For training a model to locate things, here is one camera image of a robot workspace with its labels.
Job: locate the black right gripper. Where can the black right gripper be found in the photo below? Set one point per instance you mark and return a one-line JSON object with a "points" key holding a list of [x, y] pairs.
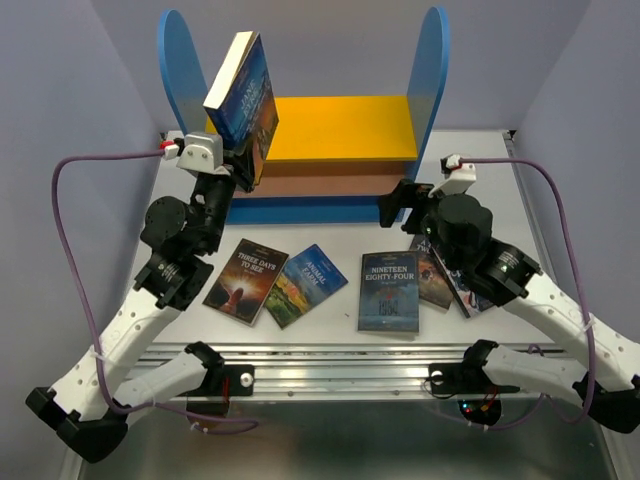
{"points": [[406, 195]]}

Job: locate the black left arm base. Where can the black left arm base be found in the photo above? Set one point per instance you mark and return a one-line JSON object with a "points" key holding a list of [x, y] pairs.
{"points": [[213, 396]]}

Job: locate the Little Women book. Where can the Little Women book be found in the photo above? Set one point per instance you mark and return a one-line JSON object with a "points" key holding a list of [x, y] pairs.
{"points": [[470, 303]]}

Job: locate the blue and yellow bookshelf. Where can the blue and yellow bookshelf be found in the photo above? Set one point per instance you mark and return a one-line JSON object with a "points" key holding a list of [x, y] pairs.
{"points": [[332, 157]]}

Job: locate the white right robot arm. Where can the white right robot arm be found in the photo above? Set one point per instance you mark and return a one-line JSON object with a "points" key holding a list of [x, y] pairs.
{"points": [[600, 373]]}

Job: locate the Three Days to See book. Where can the Three Days to See book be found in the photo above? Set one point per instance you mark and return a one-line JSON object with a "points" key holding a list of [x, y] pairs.
{"points": [[246, 280]]}

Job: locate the Jane Eyre book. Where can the Jane Eyre book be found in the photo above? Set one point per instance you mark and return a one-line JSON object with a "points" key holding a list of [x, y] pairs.
{"points": [[241, 104]]}

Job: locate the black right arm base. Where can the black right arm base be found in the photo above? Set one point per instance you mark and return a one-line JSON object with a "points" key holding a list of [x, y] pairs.
{"points": [[477, 397]]}

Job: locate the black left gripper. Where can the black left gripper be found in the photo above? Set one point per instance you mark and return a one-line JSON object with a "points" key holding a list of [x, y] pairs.
{"points": [[241, 167]]}

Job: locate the A Tale of Two Cities book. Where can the A Tale of Two Cities book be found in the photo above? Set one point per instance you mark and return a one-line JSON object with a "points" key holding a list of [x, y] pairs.
{"points": [[433, 288]]}

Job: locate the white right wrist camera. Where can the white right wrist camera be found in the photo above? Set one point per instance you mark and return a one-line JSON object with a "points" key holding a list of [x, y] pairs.
{"points": [[459, 175]]}

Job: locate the Animal Farm book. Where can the Animal Farm book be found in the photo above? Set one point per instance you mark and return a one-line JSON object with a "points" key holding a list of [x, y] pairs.
{"points": [[307, 279]]}

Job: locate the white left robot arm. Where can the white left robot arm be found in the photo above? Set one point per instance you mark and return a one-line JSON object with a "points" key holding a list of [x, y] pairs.
{"points": [[92, 407]]}

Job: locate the Nineteen Eighty-Four book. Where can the Nineteen Eighty-Four book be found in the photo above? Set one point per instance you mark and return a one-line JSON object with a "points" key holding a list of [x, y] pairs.
{"points": [[389, 293]]}

